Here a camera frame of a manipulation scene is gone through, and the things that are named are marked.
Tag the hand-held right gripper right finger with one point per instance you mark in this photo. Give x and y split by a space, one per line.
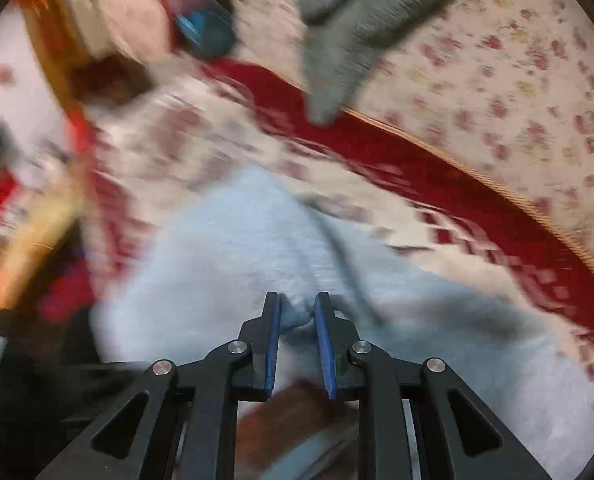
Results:
325 355

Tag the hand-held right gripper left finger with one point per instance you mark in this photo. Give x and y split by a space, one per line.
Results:
273 350

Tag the light grey pants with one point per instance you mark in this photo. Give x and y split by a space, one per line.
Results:
227 260

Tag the red patterned blanket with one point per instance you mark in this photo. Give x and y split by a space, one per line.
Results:
427 170

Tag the blue plastic object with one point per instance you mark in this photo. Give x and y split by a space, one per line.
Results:
204 32

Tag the floral bed sheet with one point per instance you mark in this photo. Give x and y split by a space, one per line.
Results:
527 85

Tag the grey fluffy buttoned jacket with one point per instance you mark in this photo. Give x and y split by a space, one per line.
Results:
377 5

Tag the orange wooden bed frame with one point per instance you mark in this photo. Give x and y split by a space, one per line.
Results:
52 40

